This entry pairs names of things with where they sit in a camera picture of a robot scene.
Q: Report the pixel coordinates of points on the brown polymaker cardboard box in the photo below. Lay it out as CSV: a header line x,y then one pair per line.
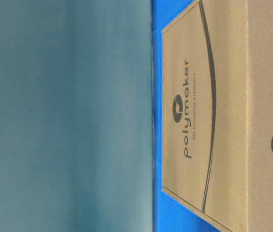
x,y
217,119

